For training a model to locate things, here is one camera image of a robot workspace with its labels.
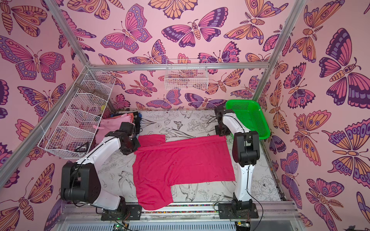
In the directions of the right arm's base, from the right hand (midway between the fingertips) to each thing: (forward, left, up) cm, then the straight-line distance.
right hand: (221, 133), depth 97 cm
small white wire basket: (+28, +24, +28) cm, 46 cm away
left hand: (-12, +53, +2) cm, 54 cm away
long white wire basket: (-15, +85, +18) cm, 88 cm away
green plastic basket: (+25, -28, -6) cm, 38 cm away
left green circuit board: (-52, +54, -6) cm, 76 cm away
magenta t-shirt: (-20, +41, -6) cm, 46 cm away
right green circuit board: (-50, -6, -8) cm, 51 cm away
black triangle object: (-18, +77, +14) cm, 80 cm away
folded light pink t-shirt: (+5, +80, +1) cm, 80 cm away
